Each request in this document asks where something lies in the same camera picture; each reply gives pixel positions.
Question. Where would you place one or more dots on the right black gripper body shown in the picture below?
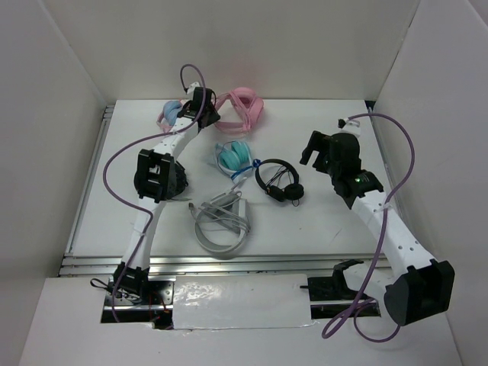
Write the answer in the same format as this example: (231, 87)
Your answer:
(331, 167)

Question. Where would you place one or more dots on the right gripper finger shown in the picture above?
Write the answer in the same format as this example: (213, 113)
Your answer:
(318, 141)
(305, 156)

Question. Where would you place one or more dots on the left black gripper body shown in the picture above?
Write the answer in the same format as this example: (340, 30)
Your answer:
(212, 114)

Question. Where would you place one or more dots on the large pink headphones with cable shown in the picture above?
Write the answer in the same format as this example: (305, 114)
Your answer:
(246, 104)

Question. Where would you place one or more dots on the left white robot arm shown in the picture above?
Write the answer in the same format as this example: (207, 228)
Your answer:
(131, 275)

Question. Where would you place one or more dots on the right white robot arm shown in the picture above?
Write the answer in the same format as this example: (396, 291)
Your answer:
(421, 285)

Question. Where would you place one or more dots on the pink blue cat-ear headphones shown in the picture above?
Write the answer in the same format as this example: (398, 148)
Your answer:
(172, 118)

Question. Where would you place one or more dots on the black on-ear headphones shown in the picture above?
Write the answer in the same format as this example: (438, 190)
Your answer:
(284, 185)

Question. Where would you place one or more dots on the teal white headphones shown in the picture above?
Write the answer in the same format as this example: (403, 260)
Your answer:
(235, 160)

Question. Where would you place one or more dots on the grey white headphones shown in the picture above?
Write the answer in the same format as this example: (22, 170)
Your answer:
(227, 211)

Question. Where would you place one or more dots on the black gaming headset with mic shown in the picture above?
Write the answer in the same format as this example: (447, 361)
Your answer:
(159, 179)

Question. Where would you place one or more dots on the white tape sheet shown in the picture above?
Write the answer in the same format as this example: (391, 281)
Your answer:
(249, 301)

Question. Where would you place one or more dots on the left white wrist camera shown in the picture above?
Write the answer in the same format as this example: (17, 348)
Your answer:
(190, 89)

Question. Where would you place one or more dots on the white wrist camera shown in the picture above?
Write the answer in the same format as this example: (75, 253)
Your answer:
(190, 89)
(349, 126)

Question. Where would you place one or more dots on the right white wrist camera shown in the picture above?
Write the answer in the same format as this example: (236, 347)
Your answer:
(349, 126)

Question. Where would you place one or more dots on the aluminium rail frame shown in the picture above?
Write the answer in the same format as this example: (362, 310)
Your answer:
(307, 239)

